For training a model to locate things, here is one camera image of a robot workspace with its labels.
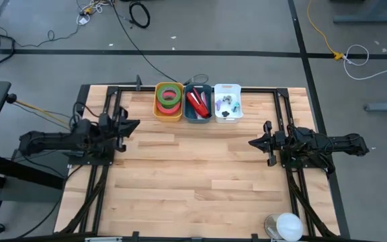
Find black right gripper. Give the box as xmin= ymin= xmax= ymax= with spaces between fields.
xmin=248 ymin=120 xmax=287 ymax=167

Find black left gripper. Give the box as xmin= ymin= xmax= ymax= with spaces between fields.
xmin=105 ymin=106 xmax=141 ymax=153

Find pink tape roll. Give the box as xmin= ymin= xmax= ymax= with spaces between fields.
xmin=156 ymin=99 xmax=182 ymax=116

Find green tape roll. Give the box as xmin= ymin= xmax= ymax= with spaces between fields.
xmin=156 ymin=83 xmax=183 ymax=110

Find pink and white stapler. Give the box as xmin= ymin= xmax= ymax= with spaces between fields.
xmin=189 ymin=89 xmax=211 ymax=119

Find yellow plastic bin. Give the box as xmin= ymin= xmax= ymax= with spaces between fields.
xmin=152 ymin=81 xmax=185 ymax=123

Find white plastic bin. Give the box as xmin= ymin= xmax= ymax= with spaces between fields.
xmin=213 ymin=83 xmax=243 ymax=124

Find black panel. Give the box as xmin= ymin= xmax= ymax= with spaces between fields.
xmin=75 ymin=83 xmax=91 ymax=117

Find teal plastic bin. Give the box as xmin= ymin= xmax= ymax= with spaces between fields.
xmin=183 ymin=83 xmax=214 ymax=124

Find silver metal disc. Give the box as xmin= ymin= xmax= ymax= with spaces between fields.
xmin=264 ymin=214 xmax=281 ymax=240

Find white dome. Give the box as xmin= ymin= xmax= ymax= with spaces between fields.
xmin=275 ymin=212 xmax=304 ymax=242

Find white power strip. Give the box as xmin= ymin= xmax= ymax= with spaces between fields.
xmin=76 ymin=0 xmax=104 ymax=26

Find grey desk foot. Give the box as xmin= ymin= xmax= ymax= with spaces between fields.
xmin=329 ymin=0 xmax=387 ymax=25
xmin=363 ymin=102 xmax=387 ymax=112

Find black aluminium frame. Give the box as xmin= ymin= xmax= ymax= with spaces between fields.
xmin=58 ymin=83 xmax=341 ymax=242

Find black cable bundle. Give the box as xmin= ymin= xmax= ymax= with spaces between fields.
xmin=58 ymin=164 xmax=111 ymax=235
xmin=286 ymin=167 xmax=337 ymax=238

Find long black cable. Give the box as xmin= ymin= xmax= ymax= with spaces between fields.
xmin=112 ymin=0 xmax=178 ymax=83

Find grey cable loop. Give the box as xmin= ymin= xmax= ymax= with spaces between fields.
xmin=183 ymin=73 xmax=210 ymax=85

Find coiled black cable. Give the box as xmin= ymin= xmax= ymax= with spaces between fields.
xmin=128 ymin=1 xmax=151 ymax=29

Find silver bracket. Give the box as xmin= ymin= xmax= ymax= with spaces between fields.
xmin=85 ymin=237 xmax=123 ymax=242

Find yellow extension cable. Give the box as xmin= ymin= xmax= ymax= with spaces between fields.
xmin=306 ymin=0 xmax=345 ymax=61

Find white floor cable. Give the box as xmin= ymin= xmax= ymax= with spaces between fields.
xmin=343 ymin=44 xmax=387 ymax=81

